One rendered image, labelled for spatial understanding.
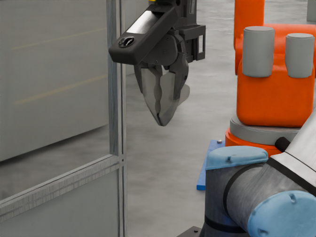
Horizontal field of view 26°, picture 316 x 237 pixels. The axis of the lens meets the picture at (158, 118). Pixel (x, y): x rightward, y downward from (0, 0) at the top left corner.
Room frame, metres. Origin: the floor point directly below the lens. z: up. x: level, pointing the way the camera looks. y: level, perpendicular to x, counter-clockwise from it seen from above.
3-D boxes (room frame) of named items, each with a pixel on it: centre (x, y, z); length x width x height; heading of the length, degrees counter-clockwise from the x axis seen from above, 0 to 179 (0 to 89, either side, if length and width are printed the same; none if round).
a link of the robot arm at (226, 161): (1.21, -0.15, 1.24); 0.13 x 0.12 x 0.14; 22
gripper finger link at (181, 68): (0.99, -0.02, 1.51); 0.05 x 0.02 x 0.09; 54
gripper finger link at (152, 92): (1.03, 0.00, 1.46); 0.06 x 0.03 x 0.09; 144
